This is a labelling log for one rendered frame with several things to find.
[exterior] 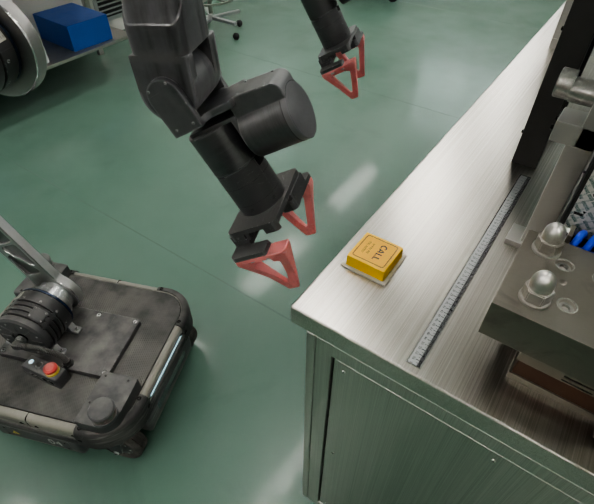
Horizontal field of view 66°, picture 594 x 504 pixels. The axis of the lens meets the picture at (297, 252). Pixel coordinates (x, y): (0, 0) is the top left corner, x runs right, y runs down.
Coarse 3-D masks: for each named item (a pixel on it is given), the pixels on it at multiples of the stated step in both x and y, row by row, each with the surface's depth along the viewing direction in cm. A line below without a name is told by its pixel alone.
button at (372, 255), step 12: (360, 240) 78; (372, 240) 78; (384, 240) 78; (360, 252) 76; (372, 252) 76; (384, 252) 76; (396, 252) 76; (348, 264) 77; (360, 264) 75; (372, 264) 74; (384, 264) 74; (372, 276) 75; (384, 276) 74
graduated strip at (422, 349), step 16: (512, 192) 91; (512, 208) 88; (496, 224) 84; (480, 240) 81; (480, 256) 79; (464, 272) 76; (464, 288) 74; (448, 304) 71; (432, 320) 69; (448, 320) 69; (432, 336) 67; (416, 352) 65
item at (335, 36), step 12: (336, 12) 83; (312, 24) 86; (324, 24) 84; (336, 24) 84; (324, 36) 85; (336, 36) 85; (348, 36) 86; (324, 48) 88; (336, 48) 84; (348, 48) 83; (324, 60) 86
